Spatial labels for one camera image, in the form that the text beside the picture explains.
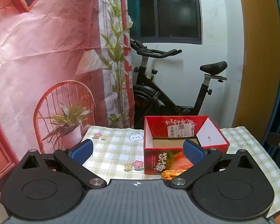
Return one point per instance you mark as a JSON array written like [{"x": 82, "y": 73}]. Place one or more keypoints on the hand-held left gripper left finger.
[{"x": 82, "y": 149}]

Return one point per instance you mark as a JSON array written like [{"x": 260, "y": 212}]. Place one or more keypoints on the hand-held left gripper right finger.
[{"x": 193, "y": 151}]

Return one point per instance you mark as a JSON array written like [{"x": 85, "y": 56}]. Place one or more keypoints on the red strawberry print cardboard box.
[{"x": 163, "y": 161}]

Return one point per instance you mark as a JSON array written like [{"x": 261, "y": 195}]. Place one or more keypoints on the green checked printed tablecloth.
[{"x": 116, "y": 149}]

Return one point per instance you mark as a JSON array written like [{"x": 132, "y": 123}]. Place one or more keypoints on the black exercise bike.
[{"x": 154, "y": 93}]

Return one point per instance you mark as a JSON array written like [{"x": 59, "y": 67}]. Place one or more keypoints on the pink printed backdrop cloth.
[{"x": 49, "y": 63}]

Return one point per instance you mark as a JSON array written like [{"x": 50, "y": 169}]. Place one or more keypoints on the wooden door panel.
[{"x": 256, "y": 51}]

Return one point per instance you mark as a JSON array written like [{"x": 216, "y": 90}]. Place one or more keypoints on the dark framed window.
[{"x": 177, "y": 9}]

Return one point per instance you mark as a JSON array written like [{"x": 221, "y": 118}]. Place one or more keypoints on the teal window curtain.
[{"x": 133, "y": 9}]

